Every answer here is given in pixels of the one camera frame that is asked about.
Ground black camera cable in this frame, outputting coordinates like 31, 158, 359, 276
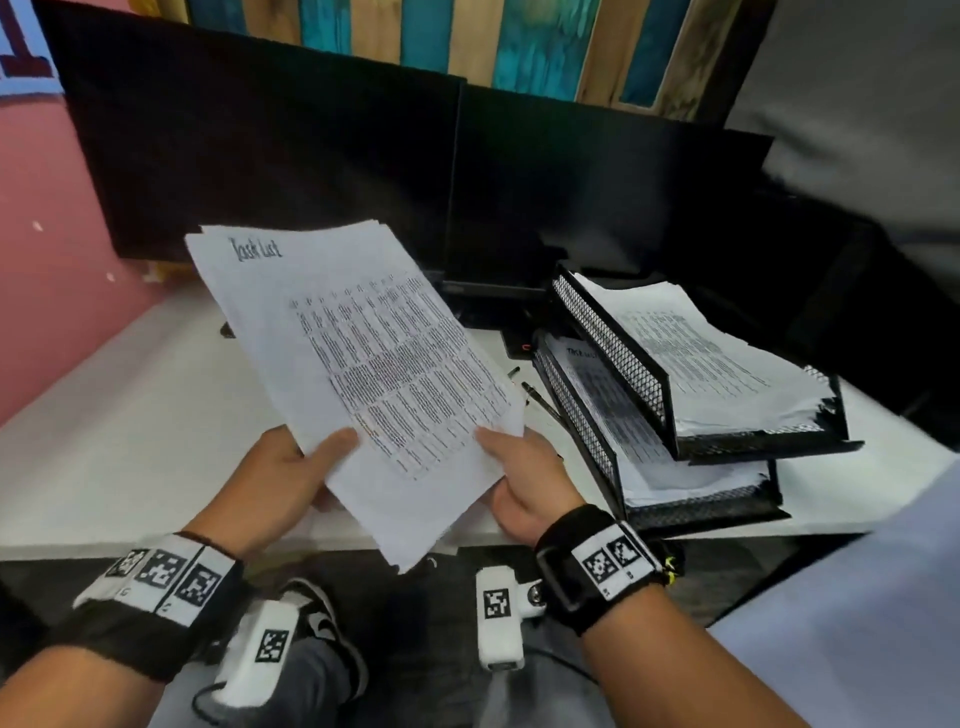
190, 673, 230, 728

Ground person's right hand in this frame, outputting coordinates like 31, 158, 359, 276
475, 426, 592, 549

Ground large black monitor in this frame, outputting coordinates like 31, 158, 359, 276
33, 0, 468, 288

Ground black monitor stand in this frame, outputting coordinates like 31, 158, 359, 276
439, 279, 543, 360

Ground printed paper sheets bundle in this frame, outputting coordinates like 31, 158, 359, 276
184, 219, 528, 576

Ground pale white board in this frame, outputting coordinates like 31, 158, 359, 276
706, 456, 960, 728

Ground black wristband with two markers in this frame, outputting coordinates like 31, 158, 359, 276
532, 503, 674, 640

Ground coloured wooden plank panel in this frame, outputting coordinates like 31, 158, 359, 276
137, 0, 775, 126

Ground black mesh paper tray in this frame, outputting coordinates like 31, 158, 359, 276
530, 328, 793, 539
550, 261, 865, 463

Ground person's right forearm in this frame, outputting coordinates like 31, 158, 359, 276
576, 581, 813, 728

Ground person's left hand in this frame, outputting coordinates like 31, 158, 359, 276
186, 425, 360, 561

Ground black wristband with three markers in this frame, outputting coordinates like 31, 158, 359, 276
48, 531, 250, 685

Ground person's grey trousers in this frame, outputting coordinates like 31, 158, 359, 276
148, 618, 618, 728

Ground person's left forearm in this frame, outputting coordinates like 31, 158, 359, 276
0, 643, 226, 728

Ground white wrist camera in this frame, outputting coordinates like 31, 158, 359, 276
209, 599, 302, 711
475, 565, 546, 673

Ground black pen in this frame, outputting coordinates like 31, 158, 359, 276
520, 380, 565, 419

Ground printed papers with torn edge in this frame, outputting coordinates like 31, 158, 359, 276
573, 273, 843, 438

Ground printed papers pile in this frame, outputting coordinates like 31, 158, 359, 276
543, 333, 771, 509

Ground small black monitor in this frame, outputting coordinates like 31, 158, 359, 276
441, 81, 775, 303

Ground light blue poster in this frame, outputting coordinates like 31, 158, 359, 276
0, 0, 64, 102

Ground black and white shoe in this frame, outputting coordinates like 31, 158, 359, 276
279, 576, 370, 700

